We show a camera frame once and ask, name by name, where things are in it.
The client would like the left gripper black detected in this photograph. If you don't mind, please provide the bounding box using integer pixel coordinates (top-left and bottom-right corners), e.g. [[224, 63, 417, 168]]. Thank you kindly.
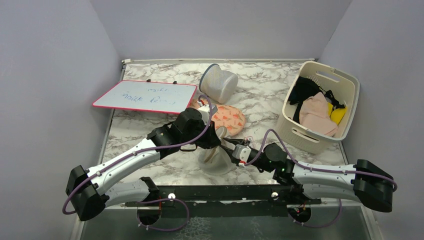
[[181, 119, 222, 150]]

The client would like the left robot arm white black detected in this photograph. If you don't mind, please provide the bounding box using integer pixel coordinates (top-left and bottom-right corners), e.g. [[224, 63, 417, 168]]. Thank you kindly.
[[62, 104, 221, 221]]

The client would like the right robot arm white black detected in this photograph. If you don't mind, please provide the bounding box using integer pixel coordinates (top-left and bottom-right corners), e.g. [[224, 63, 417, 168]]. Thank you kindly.
[[220, 138, 395, 213]]

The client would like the orange tulip print laundry bag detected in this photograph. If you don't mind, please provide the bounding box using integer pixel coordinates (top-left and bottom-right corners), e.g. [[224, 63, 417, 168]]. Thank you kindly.
[[211, 103, 247, 139]]

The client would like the white cylindrical mesh laundry bag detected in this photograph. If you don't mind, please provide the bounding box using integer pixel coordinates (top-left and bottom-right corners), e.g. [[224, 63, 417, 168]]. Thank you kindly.
[[199, 63, 238, 104]]

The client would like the cream plastic laundry basket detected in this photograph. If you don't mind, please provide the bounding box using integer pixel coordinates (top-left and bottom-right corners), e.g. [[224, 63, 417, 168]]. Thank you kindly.
[[275, 61, 360, 154]]

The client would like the pink framed whiteboard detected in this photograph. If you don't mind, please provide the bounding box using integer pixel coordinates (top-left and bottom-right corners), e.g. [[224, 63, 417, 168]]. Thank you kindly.
[[92, 80, 198, 114]]

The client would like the pink garment in basket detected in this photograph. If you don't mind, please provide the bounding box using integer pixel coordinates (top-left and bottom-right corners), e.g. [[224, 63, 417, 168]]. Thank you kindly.
[[299, 92, 338, 137]]

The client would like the black garment in basket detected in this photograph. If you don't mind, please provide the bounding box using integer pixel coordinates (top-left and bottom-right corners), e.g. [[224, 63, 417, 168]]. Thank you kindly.
[[288, 76, 346, 123]]

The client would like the yellow garment in basket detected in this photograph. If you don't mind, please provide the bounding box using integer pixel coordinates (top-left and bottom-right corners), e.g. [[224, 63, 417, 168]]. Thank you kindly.
[[327, 102, 347, 125]]

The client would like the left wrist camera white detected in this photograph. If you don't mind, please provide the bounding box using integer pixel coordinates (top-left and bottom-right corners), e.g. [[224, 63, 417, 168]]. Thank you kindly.
[[197, 104, 218, 124]]

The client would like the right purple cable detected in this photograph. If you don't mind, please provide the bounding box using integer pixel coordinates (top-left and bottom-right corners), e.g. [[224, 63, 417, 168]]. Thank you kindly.
[[243, 128, 398, 229]]

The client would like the purple cable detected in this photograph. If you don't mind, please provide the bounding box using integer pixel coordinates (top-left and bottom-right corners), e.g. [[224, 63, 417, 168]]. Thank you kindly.
[[243, 128, 398, 229], [62, 94, 214, 233]]

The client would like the black mounting rail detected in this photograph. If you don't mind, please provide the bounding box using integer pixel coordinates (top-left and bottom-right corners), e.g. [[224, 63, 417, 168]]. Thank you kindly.
[[124, 184, 322, 219]]

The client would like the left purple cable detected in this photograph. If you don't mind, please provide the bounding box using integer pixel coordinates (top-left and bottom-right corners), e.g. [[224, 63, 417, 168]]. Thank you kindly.
[[62, 94, 214, 233]]

